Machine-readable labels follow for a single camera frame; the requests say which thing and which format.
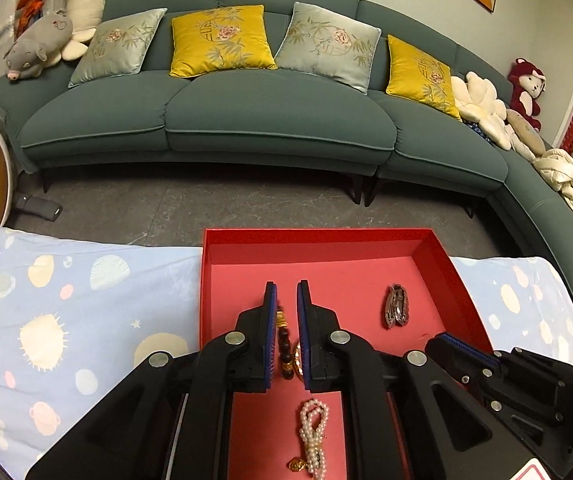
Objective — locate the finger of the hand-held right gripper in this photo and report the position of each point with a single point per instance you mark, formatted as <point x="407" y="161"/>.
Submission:
<point x="466" y="355"/>
<point x="536" y="367"/>

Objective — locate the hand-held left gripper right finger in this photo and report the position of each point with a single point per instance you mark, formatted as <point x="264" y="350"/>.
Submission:
<point x="302" y="340"/>

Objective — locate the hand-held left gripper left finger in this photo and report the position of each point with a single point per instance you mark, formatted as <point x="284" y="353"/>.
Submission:
<point x="269" y="340"/>

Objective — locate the red cardboard box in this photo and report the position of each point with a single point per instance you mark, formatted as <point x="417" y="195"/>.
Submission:
<point x="346" y="280"/>

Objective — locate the silver wrist watch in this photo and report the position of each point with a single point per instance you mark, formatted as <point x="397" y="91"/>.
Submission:
<point x="396" y="305"/>

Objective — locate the cream quilted blanket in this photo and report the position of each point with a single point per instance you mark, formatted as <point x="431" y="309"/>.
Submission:
<point x="566" y="180"/>

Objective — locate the green sofa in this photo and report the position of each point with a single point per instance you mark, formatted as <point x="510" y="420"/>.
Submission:
<point x="266" y="120"/>

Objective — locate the blue patterned cloth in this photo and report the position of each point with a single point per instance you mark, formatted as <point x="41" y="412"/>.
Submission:
<point x="477" y="130"/>

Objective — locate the tan plush toy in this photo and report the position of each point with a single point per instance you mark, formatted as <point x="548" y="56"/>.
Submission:
<point x="523" y="127"/>

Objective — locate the cream flower-shaped cushion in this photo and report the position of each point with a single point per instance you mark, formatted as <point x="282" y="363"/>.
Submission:
<point x="481" y="100"/>

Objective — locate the red monkey plush toy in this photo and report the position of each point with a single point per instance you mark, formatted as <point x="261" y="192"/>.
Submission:
<point x="521" y="100"/>

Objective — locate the black floor device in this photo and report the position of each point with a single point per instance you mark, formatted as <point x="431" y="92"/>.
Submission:
<point x="41" y="208"/>

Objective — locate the yellow floral cushion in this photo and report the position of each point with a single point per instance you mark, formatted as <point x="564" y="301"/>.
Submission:
<point x="424" y="77"/>
<point x="221" y="40"/>

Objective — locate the grey-green floral cushion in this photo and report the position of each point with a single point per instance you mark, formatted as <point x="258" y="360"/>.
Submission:
<point x="329" y="45"/>
<point x="116" y="45"/>

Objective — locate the grey pig plush toy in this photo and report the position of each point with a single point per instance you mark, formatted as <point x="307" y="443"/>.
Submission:
<point x="41" y="42"/>

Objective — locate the white plush toy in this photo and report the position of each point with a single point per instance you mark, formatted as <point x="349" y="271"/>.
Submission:
<point x="86" y="5"/>

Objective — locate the red knot ornament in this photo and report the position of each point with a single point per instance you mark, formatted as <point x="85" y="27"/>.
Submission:
<point x="31" y="7"/>

